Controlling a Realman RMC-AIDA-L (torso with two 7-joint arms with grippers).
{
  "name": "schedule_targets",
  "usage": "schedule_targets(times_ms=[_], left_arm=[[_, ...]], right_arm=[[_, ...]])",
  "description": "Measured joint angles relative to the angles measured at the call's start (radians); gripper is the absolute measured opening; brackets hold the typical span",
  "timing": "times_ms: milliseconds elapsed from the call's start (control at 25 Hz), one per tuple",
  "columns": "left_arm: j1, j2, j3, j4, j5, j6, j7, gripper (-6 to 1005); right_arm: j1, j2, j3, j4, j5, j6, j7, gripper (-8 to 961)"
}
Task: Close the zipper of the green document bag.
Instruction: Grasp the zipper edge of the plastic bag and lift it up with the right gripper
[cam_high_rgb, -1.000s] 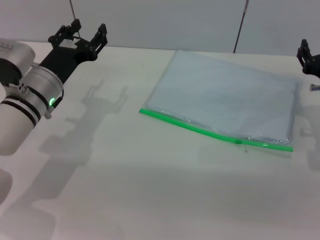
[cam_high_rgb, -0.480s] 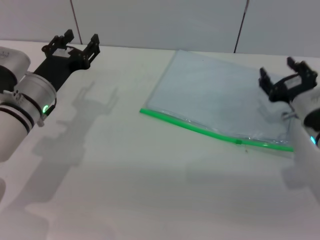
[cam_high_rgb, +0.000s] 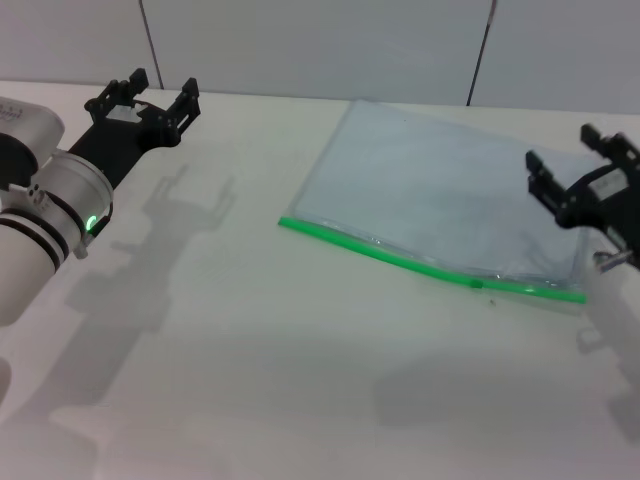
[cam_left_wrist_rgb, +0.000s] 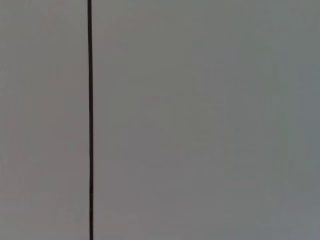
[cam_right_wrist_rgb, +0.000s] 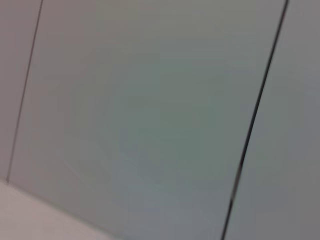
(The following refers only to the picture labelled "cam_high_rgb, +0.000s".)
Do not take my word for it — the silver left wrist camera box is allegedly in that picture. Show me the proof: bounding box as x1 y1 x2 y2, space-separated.
0 97 67 194

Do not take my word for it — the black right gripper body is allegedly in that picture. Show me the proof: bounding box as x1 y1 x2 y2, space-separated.
553 158 640 274

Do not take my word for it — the clear green-zipper document bag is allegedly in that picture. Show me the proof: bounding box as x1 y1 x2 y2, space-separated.
277 98 589 306

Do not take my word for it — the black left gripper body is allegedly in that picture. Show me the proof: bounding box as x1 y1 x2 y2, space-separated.
67 88 182 191

